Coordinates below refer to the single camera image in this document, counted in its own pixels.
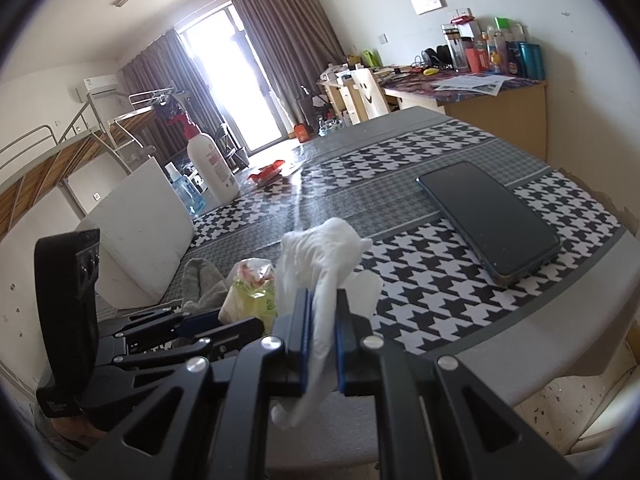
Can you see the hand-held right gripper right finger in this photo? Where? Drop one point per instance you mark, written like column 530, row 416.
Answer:
column 342, row 350

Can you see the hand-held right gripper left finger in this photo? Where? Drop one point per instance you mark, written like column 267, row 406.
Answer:
column 305, row 340

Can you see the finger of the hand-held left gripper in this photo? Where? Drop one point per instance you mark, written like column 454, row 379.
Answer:
column 240, row 332
column 200, row 320

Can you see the yellow plastic bag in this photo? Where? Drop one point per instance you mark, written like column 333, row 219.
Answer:
column 250, row 300

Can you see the grey sock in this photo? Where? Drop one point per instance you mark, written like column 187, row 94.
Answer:
column 205, row 280

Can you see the white tissue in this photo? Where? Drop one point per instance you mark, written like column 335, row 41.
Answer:
column 315, row 250

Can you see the white foam lid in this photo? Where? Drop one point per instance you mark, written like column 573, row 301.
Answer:
column 140, row 220

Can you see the blue liquid bottle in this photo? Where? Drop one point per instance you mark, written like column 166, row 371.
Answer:
column 190, row 200

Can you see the metal bunk bed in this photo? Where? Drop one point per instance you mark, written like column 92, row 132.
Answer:
column 50, row 170
column 140, row 120

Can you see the white spray bottle red nozzle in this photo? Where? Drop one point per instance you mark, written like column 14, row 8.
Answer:
column 212, row 165

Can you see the red snack packet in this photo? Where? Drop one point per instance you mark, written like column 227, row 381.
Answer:
column 267, row 172

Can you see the black folding chair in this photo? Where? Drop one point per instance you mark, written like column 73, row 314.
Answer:
column 230, row 145

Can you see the black smartphone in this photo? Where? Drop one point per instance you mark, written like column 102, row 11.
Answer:
column 485, row 215

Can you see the orange floor bag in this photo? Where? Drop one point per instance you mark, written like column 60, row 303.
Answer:
column 301, row 132

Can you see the plastic bucket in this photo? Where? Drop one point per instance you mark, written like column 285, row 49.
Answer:
column 330, row 127

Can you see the hanging clothes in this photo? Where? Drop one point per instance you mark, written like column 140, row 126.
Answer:
column 167, row 107

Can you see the white air conditioner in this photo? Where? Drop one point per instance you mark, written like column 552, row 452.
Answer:
column 97, row 87

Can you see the cluttered wooden desk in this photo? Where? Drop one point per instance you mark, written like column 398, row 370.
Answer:
column 335, row 92

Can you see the wooden smiley face chair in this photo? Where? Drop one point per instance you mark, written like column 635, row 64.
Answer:
column 367, row 95

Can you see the brown curtain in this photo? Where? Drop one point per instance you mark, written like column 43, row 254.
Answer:
column 150, row 70
column 285, row 35

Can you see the glass balcony door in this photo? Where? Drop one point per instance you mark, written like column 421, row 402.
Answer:
column 225, row 60

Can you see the wooden desk with printed mat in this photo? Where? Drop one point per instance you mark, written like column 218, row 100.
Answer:
column 500, row 110

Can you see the green box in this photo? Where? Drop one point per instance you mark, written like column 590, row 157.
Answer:
column 371, row 58

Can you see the printed papers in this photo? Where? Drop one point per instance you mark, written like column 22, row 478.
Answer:
column 475, row 85

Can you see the black headphones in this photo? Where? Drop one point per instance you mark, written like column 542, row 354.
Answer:
column 436, row 57

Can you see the group of bottles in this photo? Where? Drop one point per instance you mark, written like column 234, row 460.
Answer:
column 500, row 55

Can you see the white wall socket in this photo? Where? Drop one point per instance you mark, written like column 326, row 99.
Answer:
column 464, row 12

